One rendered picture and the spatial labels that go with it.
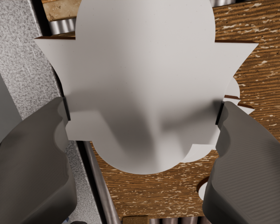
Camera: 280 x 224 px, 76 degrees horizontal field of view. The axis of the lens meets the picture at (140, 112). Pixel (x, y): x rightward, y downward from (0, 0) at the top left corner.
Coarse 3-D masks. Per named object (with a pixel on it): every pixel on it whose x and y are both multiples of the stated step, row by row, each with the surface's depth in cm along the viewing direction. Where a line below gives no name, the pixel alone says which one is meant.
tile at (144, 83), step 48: (96, 0) 9; (144, 0) 9; (192, 0) 9; (48, 48) 10; (96, 48) 10; (144, 48) 10; (192, 48) 10; (240, 48) 10; (96, 96) 11; (144, 96) 11; (192, 96) 11; (96, 144) 13; (144, 144) 13
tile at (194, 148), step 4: (224, 96) 20; (228, 96) 20; (232, 96) 20; (236, 96) 20; (224, 100) 20; (228, 100) 20; (232, 100) 20; (236, 100) 20; (192, 144) 23; (196, 144) 23; (200, 144) 23; (204, 144) 23; (192, 148) 24; (196, 148) 23; (188, 152) 24; (192, 152) 24; (188, 156) 24
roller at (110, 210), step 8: (56, 24) 23; (64, 24) 23; (72, 24) 23; (56, 32) 23; (64, 32) 23; (88, 144) 33; (88, 152) 34; (96, 160) 35; (96, 168) 36; (96, 176) 37; (96, 184) 39; (104, 184) 38; (104, 192) 40; (104, 200) 41; (104, 208) 43; (112, 208) 43; (112, 216) 45
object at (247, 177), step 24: (216, 120) 11; (240, 120) 9; (216, 144) 9; (240, 144) 7; (264, 144) 7; (216, 168) 6; (240, 168) 6; (264, 168) 6; (216, 192) 6; (240, 192) 6; (264, 192) 6; (216, 216) 6; (240, 216) 5; (264, 216) 5
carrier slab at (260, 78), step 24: (264, 0) 19; (216, 24) 21; (240, 24) 20; (264, 24) 20; (264, 48) 22; (240, 72) 23; (264, 72) 23; (240, 96) 25; (264, 96) 25; (264, 120) 27; (192, 168) 33; (120, 192) 37; (144, 192) 37; (168, 192) 36; (192, 192) 36; (120, 216) 41; (168, 216) 41; (192, 216) 41
